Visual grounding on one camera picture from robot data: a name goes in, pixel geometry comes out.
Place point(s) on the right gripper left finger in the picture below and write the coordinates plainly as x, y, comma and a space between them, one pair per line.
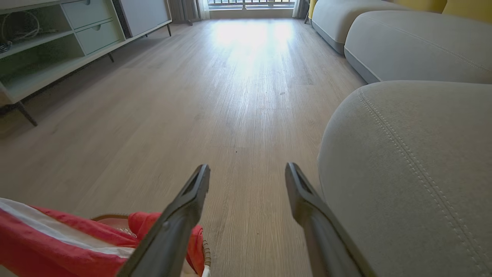
169, 238

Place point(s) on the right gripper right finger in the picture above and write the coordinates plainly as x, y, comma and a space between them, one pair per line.
323, 238

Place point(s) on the orange-red shirt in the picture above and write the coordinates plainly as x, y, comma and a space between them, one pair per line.
144, 225

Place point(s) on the red fleece garment cream trim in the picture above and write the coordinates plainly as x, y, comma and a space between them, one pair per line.
46, 246

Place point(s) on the woven laundry basket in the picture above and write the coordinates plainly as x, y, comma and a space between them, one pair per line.
111, 217

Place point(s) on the pale green cabinet drawer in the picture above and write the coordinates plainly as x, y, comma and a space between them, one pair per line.
99, 36
86, 11

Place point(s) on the white and green TV cabinet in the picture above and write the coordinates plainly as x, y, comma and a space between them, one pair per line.
42, 65

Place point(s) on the grey curtain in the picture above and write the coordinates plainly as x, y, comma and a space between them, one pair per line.
300, 8
184, 9

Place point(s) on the yellow sofa back cushion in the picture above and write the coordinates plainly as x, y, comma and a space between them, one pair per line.
312, 8
419, 4
471, 8

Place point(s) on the window railing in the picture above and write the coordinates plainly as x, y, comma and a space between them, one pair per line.
250, 3

